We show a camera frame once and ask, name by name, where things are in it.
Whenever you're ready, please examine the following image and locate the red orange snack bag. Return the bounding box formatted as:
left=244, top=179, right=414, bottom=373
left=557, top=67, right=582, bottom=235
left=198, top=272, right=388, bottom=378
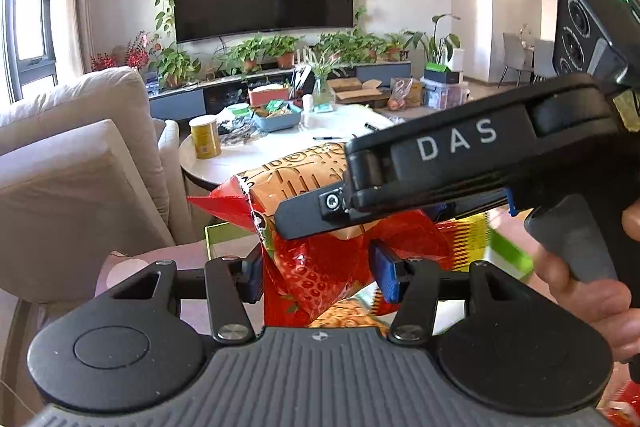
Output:
left=186, top=142, right=492, bottom=327

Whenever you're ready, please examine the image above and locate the person's right hand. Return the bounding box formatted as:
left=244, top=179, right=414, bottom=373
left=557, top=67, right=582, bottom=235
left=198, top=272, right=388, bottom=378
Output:
left=531, top=200, right=640, bottom=363

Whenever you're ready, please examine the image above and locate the pink polka dot tablecloth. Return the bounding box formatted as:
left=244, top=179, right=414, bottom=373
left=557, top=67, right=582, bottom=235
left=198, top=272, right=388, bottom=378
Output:
left=93, top=239, right=262, bottom=333

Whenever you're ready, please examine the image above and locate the green cardboard box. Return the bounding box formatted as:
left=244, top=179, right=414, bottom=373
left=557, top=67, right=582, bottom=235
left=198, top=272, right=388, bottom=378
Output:
left=203, top=221, right=535, bottom=303

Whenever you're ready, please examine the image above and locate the white round coffee table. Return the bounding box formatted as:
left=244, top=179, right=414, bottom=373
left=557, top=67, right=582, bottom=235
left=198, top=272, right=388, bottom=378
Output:
left=179, top=104, right=393, bottom=187

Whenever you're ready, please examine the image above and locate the black marker pen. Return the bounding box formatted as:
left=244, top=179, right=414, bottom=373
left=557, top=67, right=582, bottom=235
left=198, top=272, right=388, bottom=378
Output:
left=364, top=122, right=380, bottom=132

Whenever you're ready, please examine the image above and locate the grey dining chair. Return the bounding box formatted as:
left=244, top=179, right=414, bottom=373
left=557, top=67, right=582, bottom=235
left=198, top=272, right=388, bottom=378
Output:
left=498, top=32, right=534, bottom=86

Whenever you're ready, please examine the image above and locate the cardboard box on floor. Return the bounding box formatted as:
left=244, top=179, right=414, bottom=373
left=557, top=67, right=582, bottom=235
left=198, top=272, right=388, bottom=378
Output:
left=328, top=78, right=390, bottom=104

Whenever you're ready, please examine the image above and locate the yellow can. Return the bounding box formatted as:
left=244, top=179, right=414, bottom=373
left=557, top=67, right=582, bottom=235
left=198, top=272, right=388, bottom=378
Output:
left=189, top=115, right=221, bottom=159

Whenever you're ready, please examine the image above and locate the dark tv cabinet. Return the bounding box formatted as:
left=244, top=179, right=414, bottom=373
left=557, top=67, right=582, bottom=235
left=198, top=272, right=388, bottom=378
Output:
left=147, top=59, right=414, bottom=122

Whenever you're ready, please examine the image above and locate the beige sofa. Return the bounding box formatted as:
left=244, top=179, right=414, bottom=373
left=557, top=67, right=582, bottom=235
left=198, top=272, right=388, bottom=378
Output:
left=1, top=67, right=196, bottom=303

